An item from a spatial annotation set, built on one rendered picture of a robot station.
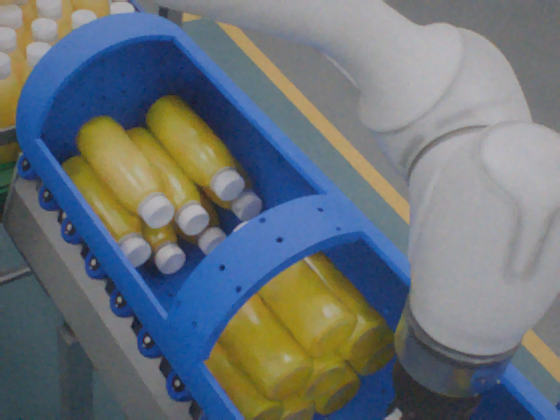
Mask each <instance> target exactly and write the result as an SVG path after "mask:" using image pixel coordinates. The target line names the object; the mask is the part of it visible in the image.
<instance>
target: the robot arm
mask: <svg viewBox="0 0 560 420"><path fill-rule="evenodd" d="M144 1H147V2H149V3H152V4H155V5H157V6H161V7H164V8H167V9H170V10H174V11H177V12H181V13H185V14H188V15H192V16H196V17H200V18H202V19H206V20H210V21H214V22H218V23H222V24H230V25H234V26H238V27H242V28H246V29H249V30H252V31H256V32H260V33H264V34H268V35H272V36H276V37H280V38H284V39H288V40H292V41H295V42H298V43H302V44H305V45H308V46H311V47H313V48H316V49H318V50H320V51H322V52H323V53H325V54H327V55H328V56H329V57H331V58H332V59H334V60H335V61H336V62H337V63H338V64H339V65H340V66H341V67H342V68H343V69H344V70H345V71H346V72H347V73H348V74H349V75H350V77H351V78H352V79H353V80H354V81H355V82H356V84H357V85H358V87H359V89H360V99H359V106H358V112H359V117H360V119H361V121H362V123H363V124H364V125H365V126H366V127H367V128H368V129H369V130H370V132H371V133H372V134H373V136H374V137H375V139H376V140H377V142H378V143H379V145H380V148H381V150H382V151H383V153H384V154H385V156H386V157H387V159H388V161H389V162H390V164H391V166H392V168H393V169H394V171H395V172H396V173H398V174H401V175H403V176H404V178H405V180H406V183H407V187H408V192H409V203H410V233H409V246H408V259H409V262H410V264H411V269H410V272H411V288H410V290H409V292H408V295H407V298H406V302H405V307H404V309H403V312H402V315H401V318H400V321H399V324H398V327H397V330H396V333H395V349H396V353H397V356H396V359H395V362H394V364H393V368H392V382H393V388H394V392H395V397H394V399H393V401H392V402H391V403H390V404H389V406H388V407H387V409H386V418H385V419H384V420H469V419H470V417H471V415H472V413H473V411H474V410H475V408H476V407H477V406H478V404H479V402H480V400H481V398H482V396H483V394H484V393H485V392H486V391H487V390H488V389H490V388H492V387H493V386H495V385H496V384H500V382H501V380H502V378H503V376H504V374H505V372H506V370H507V368H508V366H509V364H510V362H511V360H512V358H513V356H514V352H515V351H516V350H517V349H518V348H519V346H520V344H521V342H522V340H523V337H524V334H525V333H526V332H527V331H529V330H530V329H531V328H533V327H534V326H535V325H536V324H537V323H538V322H539V321H540V320H541V318H542V317H543V316H544V314H545V313H546V311H547V310H548V308H549V307H550V305H551V304H552V303H553V302H554V300H555V298H556V296H557V294H558V293H559V291H560V134H559V133H557V132H556V131H554V130H552V129H550V128H548V127H546V126H543V125H540V124H537V123H534V122H532V119H531V116H530V113H529V110H528V107H527V104H526V102H525V99H524V96H523V91H522V89H521V86H520V84H519V81H518V79H517V77H516V75H515V73H514V71H513V69H512V67H511V66H510V65H509V63H508V62H507V60H506V59H505V57H504V56H503V55H502V54H501V52H500V51H499V50H498V49H497V48H496V47H495V46H494V45H493V44H491V43H490V42H489V41H488V40H486V39H485V38H483V37H482V36H480V34H478V33H476V32H473V31H471V30H468V29H465V28H459V27H454V26H452V25H450V24H448V23H433V24H430V25H427V26H420V25H418V24H415V23H411V22H410V21H408V20H407V19H405V18H404V17H402V16H401V15H400V14H398V13H397V12H395V11H394V10H393V9H391V8H390V7H389V6H387V5H386V3H384V2H383V1H382V0H144Z"/></svg>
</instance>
